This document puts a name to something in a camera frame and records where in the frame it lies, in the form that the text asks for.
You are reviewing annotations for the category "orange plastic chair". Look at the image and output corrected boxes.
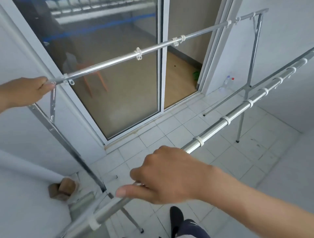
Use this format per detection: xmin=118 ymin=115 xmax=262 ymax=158
xmin=76 ymin=61 xmax=109 ymax=97

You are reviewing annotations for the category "person's left forearm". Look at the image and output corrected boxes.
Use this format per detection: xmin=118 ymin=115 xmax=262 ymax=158
xmin=0 ymin=83 xmax=10 ymax=115

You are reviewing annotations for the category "person's right hand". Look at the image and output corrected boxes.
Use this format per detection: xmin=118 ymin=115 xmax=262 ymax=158
xmin=115 ymin=146 xmax=221 ymax=205

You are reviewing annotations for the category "metal bed frame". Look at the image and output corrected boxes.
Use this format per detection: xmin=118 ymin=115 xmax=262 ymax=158
xmin=49 ymin=0 xmax=158 ymax=25

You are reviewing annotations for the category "dark trouser leg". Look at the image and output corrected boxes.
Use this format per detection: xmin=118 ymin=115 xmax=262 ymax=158
xmin=175 ymin=219 xmax=212 ymax=238

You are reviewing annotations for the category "person's right forearm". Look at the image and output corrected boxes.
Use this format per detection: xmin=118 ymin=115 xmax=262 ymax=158
xmin=211 ymin=167 xmax=314 ymax=238

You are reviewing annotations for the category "person's left hand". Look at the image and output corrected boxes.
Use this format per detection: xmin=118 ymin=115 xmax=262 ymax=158
xmin=5 ymin=76 xmax=56 ymax=110

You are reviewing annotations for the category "black shoe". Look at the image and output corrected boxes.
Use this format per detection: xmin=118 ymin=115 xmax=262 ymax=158
xmin=170 ymin=206 xmax=184 ymax=236

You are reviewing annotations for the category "metal clothes drying rack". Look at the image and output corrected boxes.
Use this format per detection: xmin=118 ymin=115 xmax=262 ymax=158
xmin=27 ymin=8 xmax=314 ymax=238

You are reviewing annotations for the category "white framed sliding glass door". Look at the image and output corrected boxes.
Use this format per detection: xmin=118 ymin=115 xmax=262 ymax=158
xmin=0 ymin=0 xmax=234 ymax=148

